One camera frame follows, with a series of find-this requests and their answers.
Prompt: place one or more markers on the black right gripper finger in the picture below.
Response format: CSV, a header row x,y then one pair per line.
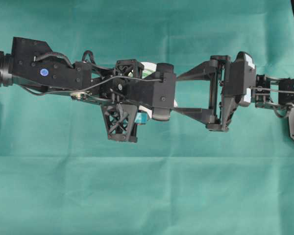
x,y
200,72
199,114

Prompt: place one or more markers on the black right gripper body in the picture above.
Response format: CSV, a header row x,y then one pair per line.
x,y
223,106

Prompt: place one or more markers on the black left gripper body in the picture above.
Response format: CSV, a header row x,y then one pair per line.
x,y
101,86

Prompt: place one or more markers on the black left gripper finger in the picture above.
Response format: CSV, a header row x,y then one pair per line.
x,y
121,121
130,66

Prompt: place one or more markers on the white duct tape roll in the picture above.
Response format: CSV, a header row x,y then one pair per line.
x,y
147,68

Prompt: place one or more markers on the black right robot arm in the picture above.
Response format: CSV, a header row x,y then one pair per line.
x,y
276,94

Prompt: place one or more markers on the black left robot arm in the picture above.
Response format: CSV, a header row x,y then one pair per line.
x,y
39,70

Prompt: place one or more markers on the green table cloth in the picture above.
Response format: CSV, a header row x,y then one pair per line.
x,y
61,175

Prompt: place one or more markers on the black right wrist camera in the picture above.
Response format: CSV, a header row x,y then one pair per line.
x,y
239,77

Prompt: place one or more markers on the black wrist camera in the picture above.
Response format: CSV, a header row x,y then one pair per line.
x,y
154,93
239,77

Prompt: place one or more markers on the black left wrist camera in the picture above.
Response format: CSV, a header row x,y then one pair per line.
x,y
154,93

